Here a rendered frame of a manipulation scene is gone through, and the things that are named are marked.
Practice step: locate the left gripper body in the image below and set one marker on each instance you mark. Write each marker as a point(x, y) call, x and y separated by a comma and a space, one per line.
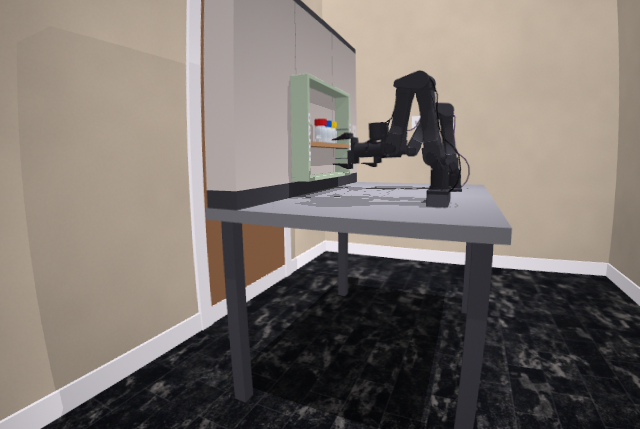
point(358, 150)

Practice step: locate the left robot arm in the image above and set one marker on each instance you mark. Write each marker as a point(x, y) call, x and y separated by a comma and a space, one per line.
point(433, 152)

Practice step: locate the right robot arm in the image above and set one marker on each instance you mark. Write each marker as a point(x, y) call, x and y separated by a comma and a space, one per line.
point(446, 123)

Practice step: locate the wooden shelf board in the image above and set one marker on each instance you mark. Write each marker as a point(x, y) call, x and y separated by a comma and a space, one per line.
point(316, 144)

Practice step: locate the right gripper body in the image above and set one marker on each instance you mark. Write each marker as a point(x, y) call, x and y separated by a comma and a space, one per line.
point(378, 160)

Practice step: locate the white bottle with blue cap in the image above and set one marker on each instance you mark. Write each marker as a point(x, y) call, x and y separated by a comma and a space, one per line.
point(329, 131)

